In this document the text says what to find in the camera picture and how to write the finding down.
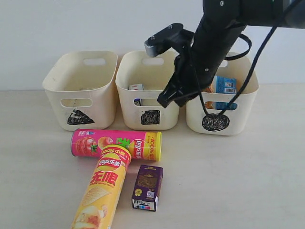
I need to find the cream bin with triangle mark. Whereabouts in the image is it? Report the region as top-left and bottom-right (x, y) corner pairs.
(42, 51), (118, 131)

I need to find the white blue milk carton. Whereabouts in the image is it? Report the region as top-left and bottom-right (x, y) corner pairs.
(128, 83), (144, 106)

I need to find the pink Lays chips can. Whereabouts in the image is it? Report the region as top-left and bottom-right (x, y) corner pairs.
(70, 128), (163, 163)

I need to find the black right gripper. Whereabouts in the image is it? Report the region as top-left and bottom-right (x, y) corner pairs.
(157, 52), (221, 108)

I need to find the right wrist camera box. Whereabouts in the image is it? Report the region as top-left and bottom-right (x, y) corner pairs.
(144, 23), (194, 57)

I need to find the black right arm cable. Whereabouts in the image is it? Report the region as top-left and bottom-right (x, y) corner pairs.
(199, 0), (298, 117)

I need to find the orange instant noodle packet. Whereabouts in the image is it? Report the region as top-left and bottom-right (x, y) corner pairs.
(203, 82), (215, 109)

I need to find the blue instant noodle packet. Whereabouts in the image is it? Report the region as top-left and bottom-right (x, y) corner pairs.
(212, 75), (237, 110)

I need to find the cream bin with circle mark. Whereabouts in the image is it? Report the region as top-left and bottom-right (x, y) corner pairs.
(186, 56), (259, 135)

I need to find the purple milk carton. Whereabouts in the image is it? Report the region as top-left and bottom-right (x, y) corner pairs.
(132, 165), (163, 212)

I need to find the yellow Lays chips can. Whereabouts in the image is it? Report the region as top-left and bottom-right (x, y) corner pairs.
(71, 145), (132, 229)

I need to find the cream bin with square mark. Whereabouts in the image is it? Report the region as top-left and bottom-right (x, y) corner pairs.
(115, 51), (179, 131)

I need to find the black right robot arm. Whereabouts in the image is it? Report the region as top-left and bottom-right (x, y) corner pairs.
(157, 0), (305, 108)

